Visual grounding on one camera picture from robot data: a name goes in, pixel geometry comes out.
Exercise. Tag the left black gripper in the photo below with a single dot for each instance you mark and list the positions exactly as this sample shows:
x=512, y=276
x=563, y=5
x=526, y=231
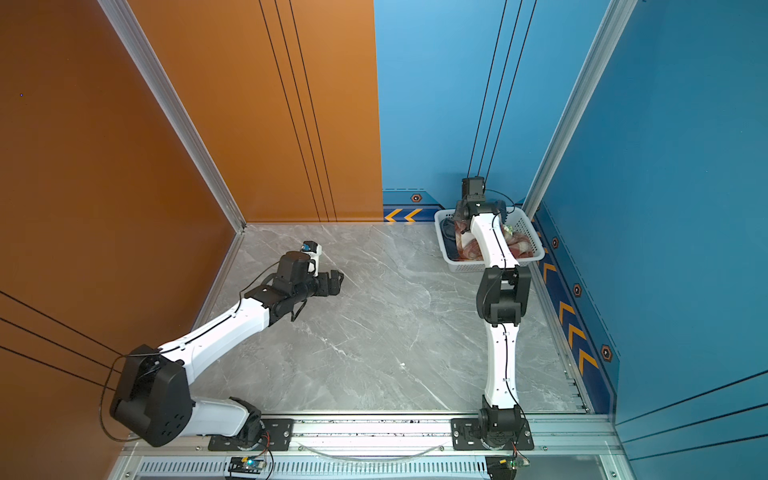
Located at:
x=335, y=282

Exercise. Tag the white plastic laundry basket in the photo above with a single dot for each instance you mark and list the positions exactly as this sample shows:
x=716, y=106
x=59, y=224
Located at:
x=520, y=226

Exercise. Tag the red plaid skirt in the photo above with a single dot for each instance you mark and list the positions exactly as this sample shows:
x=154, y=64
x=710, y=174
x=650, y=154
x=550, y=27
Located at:
x=521, y=246

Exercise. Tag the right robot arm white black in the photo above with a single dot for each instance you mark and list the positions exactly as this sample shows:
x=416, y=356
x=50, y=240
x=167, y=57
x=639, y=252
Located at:
x=501, y=302

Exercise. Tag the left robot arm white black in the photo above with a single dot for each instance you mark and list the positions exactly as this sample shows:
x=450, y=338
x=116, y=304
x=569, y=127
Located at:
x=153, y=399

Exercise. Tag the dark blue denim skirt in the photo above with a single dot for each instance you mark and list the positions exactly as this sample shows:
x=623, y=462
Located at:
x=448, y=232

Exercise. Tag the left green circuit board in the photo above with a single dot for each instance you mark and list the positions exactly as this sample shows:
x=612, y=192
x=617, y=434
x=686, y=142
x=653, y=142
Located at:
x=247, y=467

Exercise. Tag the green circuit board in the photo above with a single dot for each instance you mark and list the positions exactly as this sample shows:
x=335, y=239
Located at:
x=504, y=468
x=247, y=467

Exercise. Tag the right green circuit board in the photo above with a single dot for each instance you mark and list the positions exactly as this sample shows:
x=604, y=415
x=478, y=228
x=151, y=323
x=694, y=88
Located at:
x=504, y=468

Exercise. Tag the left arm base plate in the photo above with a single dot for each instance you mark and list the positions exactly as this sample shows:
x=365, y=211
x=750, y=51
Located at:
x=273, y=434

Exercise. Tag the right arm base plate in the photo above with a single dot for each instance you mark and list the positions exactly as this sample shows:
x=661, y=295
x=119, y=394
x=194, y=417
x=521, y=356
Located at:
x=468, y=434

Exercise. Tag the aluminium front rail frame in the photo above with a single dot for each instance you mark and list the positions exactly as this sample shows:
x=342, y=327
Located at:
x=392, y=446

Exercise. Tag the left aluminium corner post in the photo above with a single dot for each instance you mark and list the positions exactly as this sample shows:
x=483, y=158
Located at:
x=126, y=25

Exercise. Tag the aluminium corner post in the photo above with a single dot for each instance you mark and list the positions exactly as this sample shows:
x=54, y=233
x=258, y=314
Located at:
x=611, y=28
x=126, y=25

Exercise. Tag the right aluminium corner post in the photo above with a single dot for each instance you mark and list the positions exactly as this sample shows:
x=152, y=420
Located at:
x=611, y=28

